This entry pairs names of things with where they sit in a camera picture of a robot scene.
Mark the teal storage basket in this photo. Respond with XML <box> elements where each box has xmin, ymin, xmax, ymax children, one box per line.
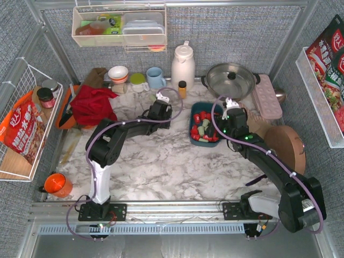
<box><xmin>189</xmin><ymin>102</ymin><xmax>221</xmax><ymax>148</ymax></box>

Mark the red cloth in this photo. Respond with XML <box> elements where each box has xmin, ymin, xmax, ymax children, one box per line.
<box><xmin>70</xmin><ymin>84</ymin><xmax>118</xmax><ymax>126</ymax></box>

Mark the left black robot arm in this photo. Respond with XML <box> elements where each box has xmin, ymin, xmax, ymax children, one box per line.
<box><xmin>85</xmin><ymin>100</ymin><xmax>173</xmax><ymax>218</ymax></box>

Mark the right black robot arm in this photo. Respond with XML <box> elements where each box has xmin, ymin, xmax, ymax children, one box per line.
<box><xmin>211</xmin><ymin>107</ymin><xmax>326</xmax><ymax>234</ymax></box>

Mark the striped pink cloth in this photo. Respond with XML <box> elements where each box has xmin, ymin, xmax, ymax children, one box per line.
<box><xmin>245</xmin><ymin>106</ymin><xmax>262</xmax><ymax>121</ymax></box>

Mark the stainless steel pot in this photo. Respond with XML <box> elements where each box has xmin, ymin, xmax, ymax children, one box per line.
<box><xmin>200</xmin><ymin>63</ymin><xmax>261</xmax><ymax>102</ymax></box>

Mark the glass pepper grinder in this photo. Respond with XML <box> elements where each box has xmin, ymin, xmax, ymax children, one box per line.
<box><xmin>109</xmin><ymin>83</ymin><xmax>127</xmax><ymax>95</ymax></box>

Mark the green lidded cup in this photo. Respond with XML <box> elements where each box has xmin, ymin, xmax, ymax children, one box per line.
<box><xmin>130</xmin><ymin>73</ymin><xmax>149</xmax><ymax>93</ymax></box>

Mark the pink egg tray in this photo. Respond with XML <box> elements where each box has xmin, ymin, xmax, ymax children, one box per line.
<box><xmin>252</xmin><ymin>73</ymin><xmax>283</xmax><ymax>120</ymax></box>

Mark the blue mug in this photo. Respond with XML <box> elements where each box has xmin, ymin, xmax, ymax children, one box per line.
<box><xmin>146</xmin><ymin>67</ymin><xmax>167</xmax><ymax>89</ymax></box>

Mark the orange spice bottle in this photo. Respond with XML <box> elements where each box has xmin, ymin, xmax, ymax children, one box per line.
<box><xmin>178</xmin><ymin>81</ymin><xmax>187</xmax><ymax>99</ymax></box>

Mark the white orange striped bowl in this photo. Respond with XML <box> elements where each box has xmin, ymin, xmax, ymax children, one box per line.
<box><xmin>108</xmin><ymin>66</ymin><xmax>128</xmax><ymax>83</ymax></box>

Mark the round wooden board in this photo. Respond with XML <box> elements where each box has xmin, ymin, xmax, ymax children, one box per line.
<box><xmin>264</xmin><ymin>125</ymin><xmax>306</xmax><ymax>175</ymax></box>

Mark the white thermos jug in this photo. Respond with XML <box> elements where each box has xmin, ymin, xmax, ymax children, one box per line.
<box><xmin>171</xmin><ymin>41</ymin><xmax>196</xmax><ymax>90</ymax></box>

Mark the brown cloth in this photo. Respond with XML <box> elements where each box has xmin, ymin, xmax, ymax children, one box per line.
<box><xmin>83</xmin><ymin>67</ymin><xmax>108</xmax><ymax>89</ymax></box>

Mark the orange tray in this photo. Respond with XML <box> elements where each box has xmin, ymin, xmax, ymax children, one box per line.
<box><xmin>55</xmin><ymin>85</ymin><xmax>80</xmax><ymax>130</ymax></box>

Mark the clear plastic food container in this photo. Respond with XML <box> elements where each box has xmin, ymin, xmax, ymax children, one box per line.
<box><xmin>121</xmin><ymin>12</ymin><xmax>165</xmax><ymax>46</ymax></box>

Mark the silver lidded jar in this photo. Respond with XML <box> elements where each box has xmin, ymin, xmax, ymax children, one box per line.
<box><xmin>42</xmin><ymin>79</ymin><xmax>59</xmax><ymax>92</ymax></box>

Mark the orange cup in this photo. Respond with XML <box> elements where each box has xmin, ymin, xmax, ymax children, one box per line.
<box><xmin>43</xmin><ymin>173</ymin><xmax>73</xmax><ymax>198</ymax></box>

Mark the dark lidded jar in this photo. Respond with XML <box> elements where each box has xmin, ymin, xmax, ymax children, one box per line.
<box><xmin>37</xmin><ymin>88</ymin><xmax>55</xmax><ymax>109</ymax></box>

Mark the green packaged item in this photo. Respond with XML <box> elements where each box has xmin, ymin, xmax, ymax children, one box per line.
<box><xmin>97</xmin><ymin>14</ymin><xmax>123</xmax><ymax>35</ymax></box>

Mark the red seasoning bag right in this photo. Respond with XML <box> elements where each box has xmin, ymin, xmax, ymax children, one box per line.
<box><xmin>306</xmin><ymin>14</ymin><xmax>343</xmax><ymax>131</ymax></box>

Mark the red seasoning bag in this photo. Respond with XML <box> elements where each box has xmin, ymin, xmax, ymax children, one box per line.
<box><xmin>1</xmin><ymin>91</ymin><xmax>45</xmax><ymax>165</ymax></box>
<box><xmin>306</xmin><ymin>14</ymin><xmax>343</xmax><ymax>131</ymax></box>

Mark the red seasoning bag left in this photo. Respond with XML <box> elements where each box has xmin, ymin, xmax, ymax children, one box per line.
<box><xmin>1</xmin><ymin>91</ymin><xmax>45</xmax><ymax>165</ymax></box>

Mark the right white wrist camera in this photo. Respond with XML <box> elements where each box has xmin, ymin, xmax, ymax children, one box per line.
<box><xmin>224</xmin><ymin>98</ymin><xmax>240</xmax><ymax>110</ymax></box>

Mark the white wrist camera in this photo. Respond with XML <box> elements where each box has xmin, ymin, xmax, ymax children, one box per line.
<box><xmin>156</xmin><ymin>92</ymin><xmax>170</xmax><ymax>104</ymax></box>
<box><xmin>224</xmin><ymin>98</ymin><xmax>240</xmax><ymax>110</ymax></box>

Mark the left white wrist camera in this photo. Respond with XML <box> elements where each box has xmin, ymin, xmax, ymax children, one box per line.
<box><xmin>156</xmin><ymin>92</ymin><xmax>170</xmax><ymax>104</ymax></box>

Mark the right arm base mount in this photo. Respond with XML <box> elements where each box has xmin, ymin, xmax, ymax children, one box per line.
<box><xmin>221</xmin><ymin>202</ymin><xmax>273</xmax><ymax>220</ymax></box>

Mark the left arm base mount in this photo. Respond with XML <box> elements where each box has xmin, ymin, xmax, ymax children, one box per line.
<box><xmin>78</xmin><ymin>203</ymin><xmax>127</xmax><ymax>222</ymax></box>

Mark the cream wall basket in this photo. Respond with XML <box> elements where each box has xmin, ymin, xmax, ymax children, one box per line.
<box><xmin>71</xmin><ymin>4</ymin><xmax>167</xmax><ymax>51</ymax></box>

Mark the white wire basket right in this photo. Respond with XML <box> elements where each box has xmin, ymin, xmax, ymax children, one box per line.
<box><xmin>295</xmin><ymin>47</ymin><xmax>343</xmax><ymax>149</ymax></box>

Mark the white wire basket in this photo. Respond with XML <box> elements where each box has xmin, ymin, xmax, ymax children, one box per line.
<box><xmin>295</xmin><ymin>47</ymin><xmax>343</xmax><ymax>149</ymax></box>
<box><xmin>1</xmin><ymin>57</ymin><xmax>64</xmax><ymax>182</ymax></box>

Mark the white wire basket left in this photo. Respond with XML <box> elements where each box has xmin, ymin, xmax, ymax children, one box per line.
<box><xmin>1</xmin><ymin>57</ymin><xmax>64</xmax><ymax>182</ymax></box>

